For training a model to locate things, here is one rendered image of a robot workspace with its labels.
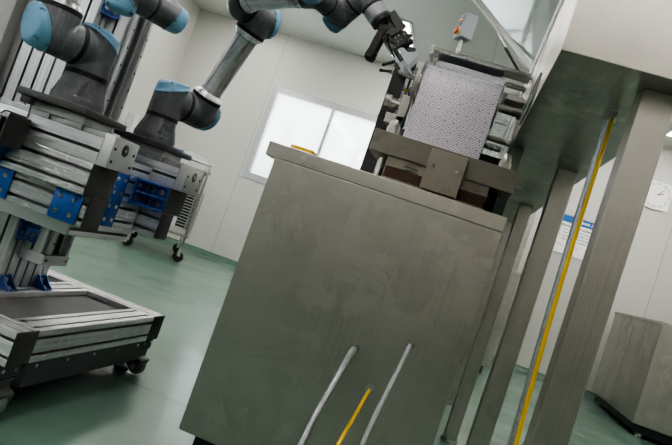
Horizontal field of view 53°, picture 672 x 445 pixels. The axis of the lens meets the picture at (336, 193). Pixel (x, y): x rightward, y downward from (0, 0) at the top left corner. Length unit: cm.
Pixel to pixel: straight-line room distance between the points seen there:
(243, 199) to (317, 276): 621
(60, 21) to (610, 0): 135
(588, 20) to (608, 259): 41
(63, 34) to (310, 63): 628
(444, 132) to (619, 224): 89
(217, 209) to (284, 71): 182
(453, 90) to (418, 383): 87
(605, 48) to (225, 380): 122
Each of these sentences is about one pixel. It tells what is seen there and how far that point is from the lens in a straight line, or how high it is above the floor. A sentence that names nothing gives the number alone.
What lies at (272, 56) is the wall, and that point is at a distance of 823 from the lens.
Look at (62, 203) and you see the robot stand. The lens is 199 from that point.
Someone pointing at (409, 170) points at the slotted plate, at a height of 95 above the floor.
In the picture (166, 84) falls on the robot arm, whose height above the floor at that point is 102.
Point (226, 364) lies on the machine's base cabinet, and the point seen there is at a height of 30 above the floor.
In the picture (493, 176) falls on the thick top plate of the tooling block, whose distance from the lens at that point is 182.
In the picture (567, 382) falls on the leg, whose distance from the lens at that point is 125.
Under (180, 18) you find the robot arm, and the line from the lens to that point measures 186.
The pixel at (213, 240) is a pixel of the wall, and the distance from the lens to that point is 802.
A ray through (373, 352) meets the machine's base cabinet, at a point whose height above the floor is 47.
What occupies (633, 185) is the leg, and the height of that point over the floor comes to 97.
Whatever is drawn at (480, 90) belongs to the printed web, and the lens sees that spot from 207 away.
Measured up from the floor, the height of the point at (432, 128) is 111.
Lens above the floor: 71
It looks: 4 degrees up
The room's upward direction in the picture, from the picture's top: 19 degrees clockwise
